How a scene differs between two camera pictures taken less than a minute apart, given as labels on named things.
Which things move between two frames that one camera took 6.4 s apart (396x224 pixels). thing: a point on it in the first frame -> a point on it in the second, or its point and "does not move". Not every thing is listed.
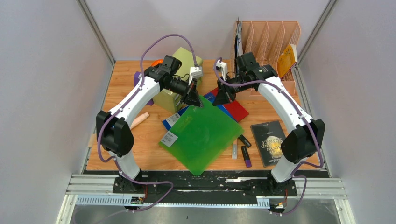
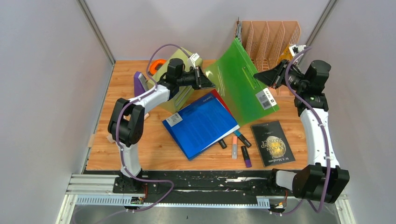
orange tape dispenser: [157, 61] does not move
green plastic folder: [201, 136] -> [248, 98]
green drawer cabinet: [171, 102] does not move
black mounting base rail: [261, 183] does not move
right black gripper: [224, 95] -> [273, 76]
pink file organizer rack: [266, 40] does not move
